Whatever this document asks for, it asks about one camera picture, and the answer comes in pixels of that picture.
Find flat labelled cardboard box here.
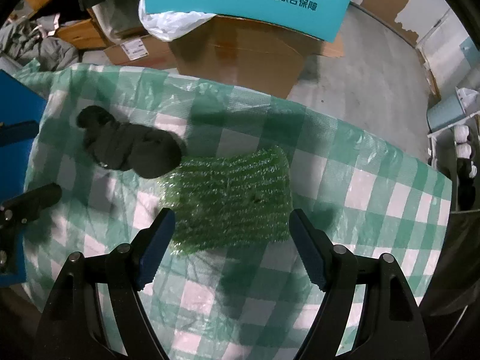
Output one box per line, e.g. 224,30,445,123
104,35,176,70

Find blue cardboard storage box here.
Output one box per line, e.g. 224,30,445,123
1,71,47,288

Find brown cardboard box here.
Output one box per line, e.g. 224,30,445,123
169,16,344,98

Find wooden louvered cabinet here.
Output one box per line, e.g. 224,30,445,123
25,0,113,50

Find light blue trash bin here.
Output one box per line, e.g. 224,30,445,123
426,88,479,133

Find white plastic bag under box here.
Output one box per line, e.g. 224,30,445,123
138,0,216,42

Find grey clothes pile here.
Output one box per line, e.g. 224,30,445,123
1,18,80,72

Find black sock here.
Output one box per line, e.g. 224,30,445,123
76,106,182,179

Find metal shoe rack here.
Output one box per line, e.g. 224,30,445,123
428,111,479,212

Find green sparkly cloth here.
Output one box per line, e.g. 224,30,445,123
159,146,293,254

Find green white checkered tablecloth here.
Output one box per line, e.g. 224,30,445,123
16,62,452,359

